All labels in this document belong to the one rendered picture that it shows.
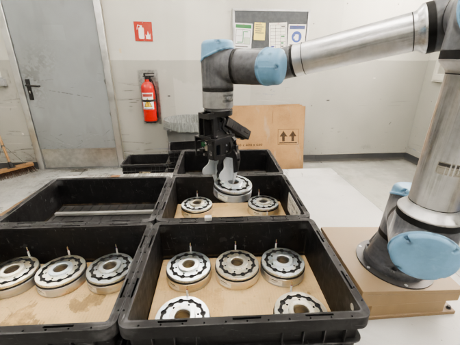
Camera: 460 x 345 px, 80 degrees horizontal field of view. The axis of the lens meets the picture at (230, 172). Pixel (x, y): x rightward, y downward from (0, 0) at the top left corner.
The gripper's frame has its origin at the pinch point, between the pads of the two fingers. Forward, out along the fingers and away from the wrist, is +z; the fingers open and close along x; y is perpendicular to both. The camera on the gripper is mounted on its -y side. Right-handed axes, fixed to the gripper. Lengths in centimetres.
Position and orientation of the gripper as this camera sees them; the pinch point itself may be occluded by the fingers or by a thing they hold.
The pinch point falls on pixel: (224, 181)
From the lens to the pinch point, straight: 76.7
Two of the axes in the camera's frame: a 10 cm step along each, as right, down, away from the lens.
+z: 0.1, 9.3, 3.7
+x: 7.5, 2.4, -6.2
